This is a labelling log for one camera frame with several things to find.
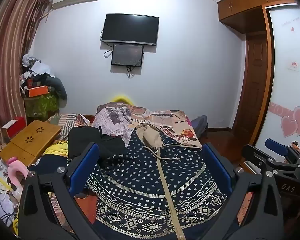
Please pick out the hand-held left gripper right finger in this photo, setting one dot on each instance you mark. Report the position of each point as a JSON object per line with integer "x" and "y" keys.
{"x": 215, "y": 165}

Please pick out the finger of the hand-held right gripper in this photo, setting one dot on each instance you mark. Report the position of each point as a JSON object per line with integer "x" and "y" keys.
{"x": 276, "y": 147}
{"x": 260, "y": 160}

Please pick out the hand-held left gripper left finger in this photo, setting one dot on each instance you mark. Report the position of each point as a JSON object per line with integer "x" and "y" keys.
{"x": 83, "y": 165}

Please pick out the navy patterned hoodie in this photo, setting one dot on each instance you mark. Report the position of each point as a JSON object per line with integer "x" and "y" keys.
{"x": 140, "y": 180}

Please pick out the black garment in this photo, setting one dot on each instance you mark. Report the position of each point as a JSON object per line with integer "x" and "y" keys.
{"x": 85, "y": 137}

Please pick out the yellow garment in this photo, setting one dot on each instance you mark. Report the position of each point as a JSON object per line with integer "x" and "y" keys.
{"x": 56, "y": 150}

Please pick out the purple grey bag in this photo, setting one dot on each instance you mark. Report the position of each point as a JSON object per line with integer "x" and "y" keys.
{"x": 198, "y": 126}

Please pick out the newspaper print bed sheet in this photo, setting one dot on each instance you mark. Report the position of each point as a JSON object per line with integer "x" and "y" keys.
{"x": 115, "y": 117}

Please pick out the bamboo lap desk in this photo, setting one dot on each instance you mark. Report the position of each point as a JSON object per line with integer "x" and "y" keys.
{"x": 32, "y": 140}

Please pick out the white wardrobe door pink hearts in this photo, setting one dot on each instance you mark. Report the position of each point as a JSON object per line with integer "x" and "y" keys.
{"x": 287, "y": 80}

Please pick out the brown wooden door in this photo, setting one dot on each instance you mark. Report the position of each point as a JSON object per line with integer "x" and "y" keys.
{"x": 252, "y": 80}

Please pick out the yellow headboard cushion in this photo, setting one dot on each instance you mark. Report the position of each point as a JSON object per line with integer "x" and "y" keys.
{"x": 121, "y": 98}

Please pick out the red box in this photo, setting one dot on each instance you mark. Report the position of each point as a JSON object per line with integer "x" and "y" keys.
{"x": 16, "y": 127}

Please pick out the orange box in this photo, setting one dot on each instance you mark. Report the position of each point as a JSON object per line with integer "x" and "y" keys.
{"x": 37, "y": 91}

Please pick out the pile of papers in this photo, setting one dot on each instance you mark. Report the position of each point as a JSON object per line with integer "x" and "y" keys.
{"x": 0, "y": 195}

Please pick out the small black monitor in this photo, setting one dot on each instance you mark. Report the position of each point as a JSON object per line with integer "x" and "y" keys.
{"x": 127, "y": 55}

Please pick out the striped brown curtain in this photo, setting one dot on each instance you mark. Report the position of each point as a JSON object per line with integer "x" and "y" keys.
{"x": 7, "y": 55}

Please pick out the large black television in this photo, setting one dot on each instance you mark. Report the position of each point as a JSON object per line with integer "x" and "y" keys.
{"x": 130, "y": 28}

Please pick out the wooden overhead cabinet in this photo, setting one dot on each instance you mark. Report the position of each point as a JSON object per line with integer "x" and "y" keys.
{"x": 240, "y": 2}

